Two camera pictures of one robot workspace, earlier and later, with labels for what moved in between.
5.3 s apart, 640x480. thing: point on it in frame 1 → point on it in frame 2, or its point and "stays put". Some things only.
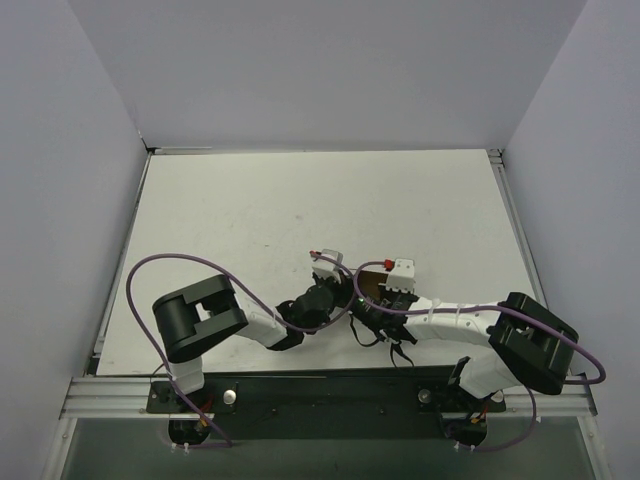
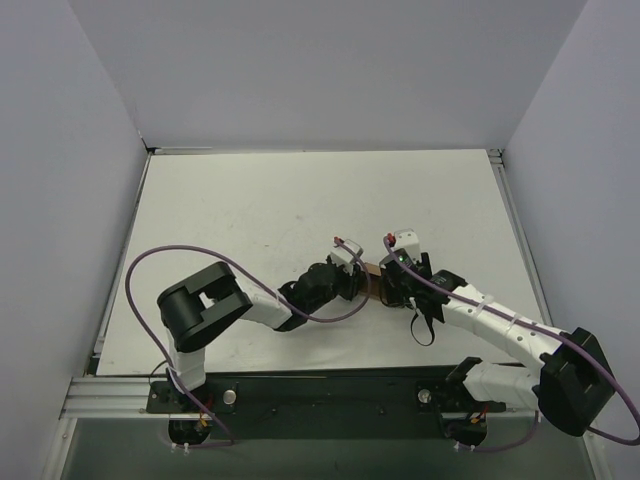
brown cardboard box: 368,282 stays put
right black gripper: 383,304 → 392,282
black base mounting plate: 369,404 stays put
